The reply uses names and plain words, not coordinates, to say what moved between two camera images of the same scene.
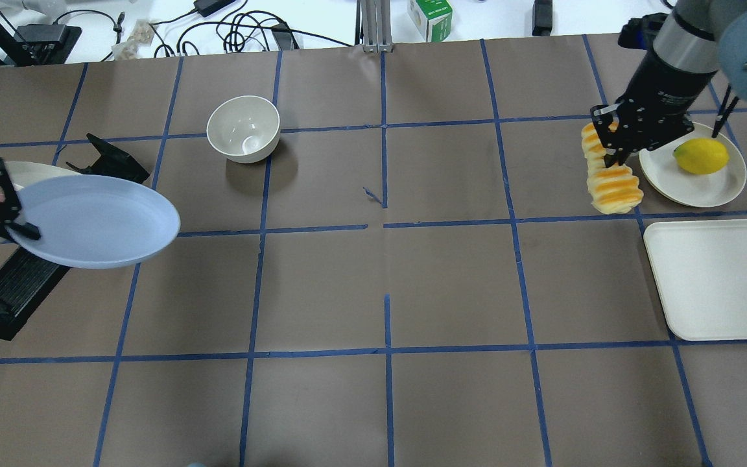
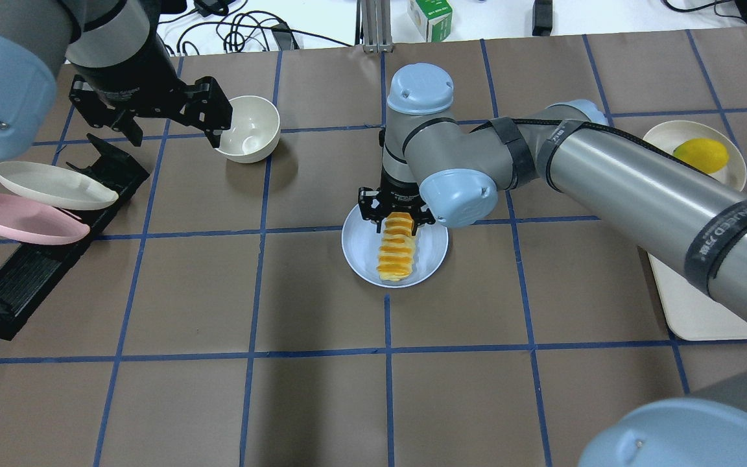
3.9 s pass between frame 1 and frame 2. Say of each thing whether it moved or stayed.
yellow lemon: stayed
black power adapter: stayed
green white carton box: stayed
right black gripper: moved
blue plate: moved
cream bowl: stayed
